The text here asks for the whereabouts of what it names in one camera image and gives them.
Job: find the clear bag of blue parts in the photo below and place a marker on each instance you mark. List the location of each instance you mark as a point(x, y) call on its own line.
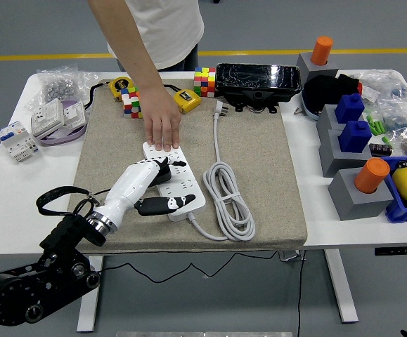
point(396, 121)

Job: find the white wall socket panel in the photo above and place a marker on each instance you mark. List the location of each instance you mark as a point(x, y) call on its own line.
point(73, 114)
point(46, 117)

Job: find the black table control panel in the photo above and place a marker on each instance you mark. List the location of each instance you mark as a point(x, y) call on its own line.
point(400, 251)

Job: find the grey block holder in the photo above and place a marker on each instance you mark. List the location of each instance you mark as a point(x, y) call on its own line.
point(306, 66)
point(324, 121)
point(333, 159)
point(350, 203)

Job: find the puzzle cube white tiles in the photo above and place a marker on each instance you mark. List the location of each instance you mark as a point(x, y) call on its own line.
point(129, 105)

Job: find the black cracked-screen device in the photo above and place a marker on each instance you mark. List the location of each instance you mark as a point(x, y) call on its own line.
point(256, 77)

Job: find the grey metal table bracket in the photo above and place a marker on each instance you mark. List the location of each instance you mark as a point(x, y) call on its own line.
point(289, 255)

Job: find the white table leg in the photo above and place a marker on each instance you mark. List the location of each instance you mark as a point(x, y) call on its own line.
point(89, 316)
point(343, 298)

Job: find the black plug adapter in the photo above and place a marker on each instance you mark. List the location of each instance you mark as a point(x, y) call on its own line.
point(162, 176)

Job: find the yellow tape measure black label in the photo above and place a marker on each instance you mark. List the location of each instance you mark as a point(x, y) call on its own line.
point(120, 86)

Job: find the black cloth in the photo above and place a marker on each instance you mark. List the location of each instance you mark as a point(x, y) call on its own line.
point(322, 91)

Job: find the grey-brown mat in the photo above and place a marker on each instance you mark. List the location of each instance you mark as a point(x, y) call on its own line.
point(259, 158)

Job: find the white power strip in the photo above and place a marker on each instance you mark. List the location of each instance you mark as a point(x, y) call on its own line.
point(189, 182)

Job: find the person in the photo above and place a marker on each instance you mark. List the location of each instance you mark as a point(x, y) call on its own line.
point(168, 28)

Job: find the person's right hand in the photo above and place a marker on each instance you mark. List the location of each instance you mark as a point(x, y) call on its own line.
point(162, 119)

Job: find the black component strip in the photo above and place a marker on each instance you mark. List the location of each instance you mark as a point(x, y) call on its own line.
point(380, 150)

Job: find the blue plastic bin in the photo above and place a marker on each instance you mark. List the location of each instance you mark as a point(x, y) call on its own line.
point(400, 214)

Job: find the person's right forearm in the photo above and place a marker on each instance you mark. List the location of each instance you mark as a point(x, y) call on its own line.
point(129, 42)

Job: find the clear bag of metal nuts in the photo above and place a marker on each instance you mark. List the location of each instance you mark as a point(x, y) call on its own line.
point(57, 87)

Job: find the green plastic pegs pile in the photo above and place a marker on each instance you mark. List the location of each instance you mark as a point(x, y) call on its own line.
point(376, 127)

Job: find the blue block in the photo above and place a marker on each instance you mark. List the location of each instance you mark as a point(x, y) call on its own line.
point(349, 109)
point(354, 137)

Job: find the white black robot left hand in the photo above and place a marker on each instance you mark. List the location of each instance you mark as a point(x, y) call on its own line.
point(129, 186)

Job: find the clear bag of small parts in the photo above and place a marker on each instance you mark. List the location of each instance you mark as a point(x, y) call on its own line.
point(382, 82)

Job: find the green plastic peg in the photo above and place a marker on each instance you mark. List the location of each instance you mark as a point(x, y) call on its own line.
point(386, 139)

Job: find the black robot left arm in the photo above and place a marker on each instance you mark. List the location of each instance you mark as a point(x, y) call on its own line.
point(13, 291)

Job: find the puzzle cube yellow tiles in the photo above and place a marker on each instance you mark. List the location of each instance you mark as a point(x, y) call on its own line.
point(205, 82)

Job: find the white blue circuit breaker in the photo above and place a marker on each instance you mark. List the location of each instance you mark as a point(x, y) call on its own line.
point(13, 135)

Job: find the orange cylinder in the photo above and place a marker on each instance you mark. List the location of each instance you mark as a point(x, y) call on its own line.
point(322, 51)
point(372, 175)

